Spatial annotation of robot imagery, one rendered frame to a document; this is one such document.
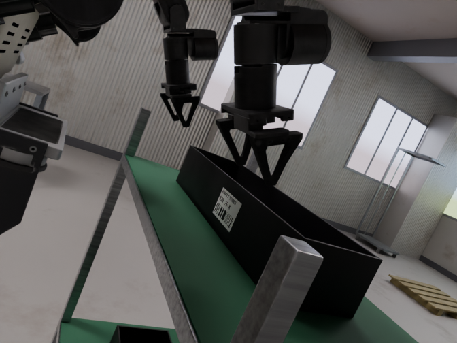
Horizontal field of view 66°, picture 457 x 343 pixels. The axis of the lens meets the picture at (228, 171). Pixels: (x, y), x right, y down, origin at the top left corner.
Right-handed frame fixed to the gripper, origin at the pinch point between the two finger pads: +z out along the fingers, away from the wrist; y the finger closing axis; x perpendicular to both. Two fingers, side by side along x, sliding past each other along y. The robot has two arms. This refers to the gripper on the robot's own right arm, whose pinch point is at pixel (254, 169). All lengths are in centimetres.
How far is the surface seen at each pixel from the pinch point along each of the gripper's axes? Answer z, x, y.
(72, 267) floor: 105, 42, 157
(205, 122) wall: 90, -148, 463
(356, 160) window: 192, -450, 457
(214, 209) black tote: 15.5, -0.8, 20.6
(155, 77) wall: 20, -77, 464
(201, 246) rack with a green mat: 15.9, 6.3, 8.0
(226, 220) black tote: 15.2, -0.9, 13.9
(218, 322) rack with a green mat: 13.6, 10.8, -12.2
